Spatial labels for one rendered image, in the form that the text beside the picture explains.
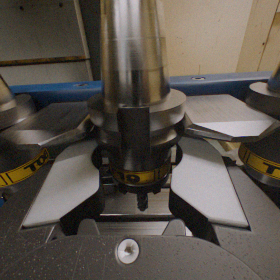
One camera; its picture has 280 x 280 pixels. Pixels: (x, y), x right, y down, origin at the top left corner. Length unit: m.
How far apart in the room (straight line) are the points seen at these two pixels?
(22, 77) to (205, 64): 0.94
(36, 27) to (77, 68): 0.17
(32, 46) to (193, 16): 0.78
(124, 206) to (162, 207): 0.10
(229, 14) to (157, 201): 1.00
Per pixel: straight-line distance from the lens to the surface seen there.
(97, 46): 0.69
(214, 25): 1.09
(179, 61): 1.04
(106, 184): 0.44
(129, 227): 0.40
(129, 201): 0.44
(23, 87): 0.20
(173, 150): 1.17
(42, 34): 0.71
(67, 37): 0.67
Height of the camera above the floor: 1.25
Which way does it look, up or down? 31 degrees down
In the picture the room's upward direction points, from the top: 4 degrees counter-clockwise
